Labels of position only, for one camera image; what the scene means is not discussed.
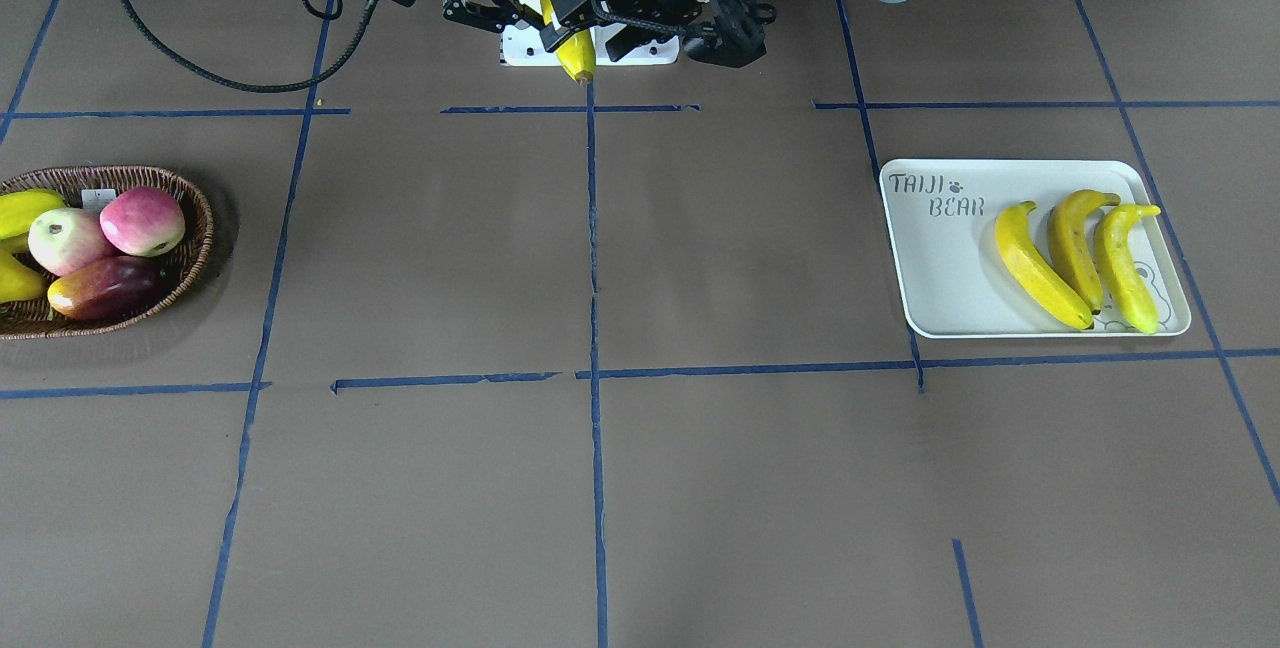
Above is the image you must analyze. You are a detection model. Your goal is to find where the red yellow mango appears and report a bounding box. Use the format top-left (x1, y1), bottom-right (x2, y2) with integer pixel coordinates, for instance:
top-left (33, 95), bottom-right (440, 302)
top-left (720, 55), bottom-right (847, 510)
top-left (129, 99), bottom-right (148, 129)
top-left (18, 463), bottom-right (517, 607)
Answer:
top-left (47, 255), bottom-right (170, 321)

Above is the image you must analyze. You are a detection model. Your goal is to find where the woven wicker basket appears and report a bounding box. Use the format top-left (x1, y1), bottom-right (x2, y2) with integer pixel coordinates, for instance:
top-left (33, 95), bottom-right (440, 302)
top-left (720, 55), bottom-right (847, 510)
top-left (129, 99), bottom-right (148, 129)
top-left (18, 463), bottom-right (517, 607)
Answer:
top-left (3, 165), bottom-right (224, 342)

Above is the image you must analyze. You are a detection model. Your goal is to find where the pale green apple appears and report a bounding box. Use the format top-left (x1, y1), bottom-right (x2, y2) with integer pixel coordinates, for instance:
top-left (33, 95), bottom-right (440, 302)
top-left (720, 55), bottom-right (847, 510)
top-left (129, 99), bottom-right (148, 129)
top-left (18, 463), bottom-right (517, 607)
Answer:
top-left (27, 207), bottom-right (116, 277)

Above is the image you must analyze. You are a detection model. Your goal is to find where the white bear tray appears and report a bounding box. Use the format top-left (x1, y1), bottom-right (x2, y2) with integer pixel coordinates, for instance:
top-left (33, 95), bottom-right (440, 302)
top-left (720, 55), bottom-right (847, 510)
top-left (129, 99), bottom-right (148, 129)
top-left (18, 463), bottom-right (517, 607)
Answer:
top-left (879, 159), bottom-right (1192, 339)

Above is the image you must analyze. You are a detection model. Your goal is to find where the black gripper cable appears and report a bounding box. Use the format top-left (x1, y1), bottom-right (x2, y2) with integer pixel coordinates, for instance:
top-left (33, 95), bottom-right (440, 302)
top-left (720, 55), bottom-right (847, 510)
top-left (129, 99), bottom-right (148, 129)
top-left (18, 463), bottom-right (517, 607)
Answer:
top-left (111, 0), bottom-right (390, 95)

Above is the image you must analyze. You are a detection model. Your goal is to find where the red pink apple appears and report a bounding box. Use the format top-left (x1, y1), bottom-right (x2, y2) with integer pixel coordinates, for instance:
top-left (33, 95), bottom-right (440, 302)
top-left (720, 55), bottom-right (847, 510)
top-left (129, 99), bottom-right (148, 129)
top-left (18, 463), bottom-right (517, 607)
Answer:
top-left (99, 186), bottom-right (186, 257)

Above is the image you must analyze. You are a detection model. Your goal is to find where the yellow banana bunch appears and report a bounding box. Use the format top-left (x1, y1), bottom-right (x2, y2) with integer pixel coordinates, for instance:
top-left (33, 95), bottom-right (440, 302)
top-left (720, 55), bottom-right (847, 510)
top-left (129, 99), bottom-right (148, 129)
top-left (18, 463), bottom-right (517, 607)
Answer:
top-left (1048, 190), bottom-right (1121, 315)
top-left (539, 0), bottom-right (596, 87)
top-left (995, 201), bottom-right (1094, 332)

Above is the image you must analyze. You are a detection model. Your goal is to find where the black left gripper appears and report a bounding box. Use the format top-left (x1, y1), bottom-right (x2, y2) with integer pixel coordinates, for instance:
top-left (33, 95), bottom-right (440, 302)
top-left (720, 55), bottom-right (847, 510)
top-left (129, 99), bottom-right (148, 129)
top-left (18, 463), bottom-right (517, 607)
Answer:
top-left (605, 0), bottom-right (776, 68)

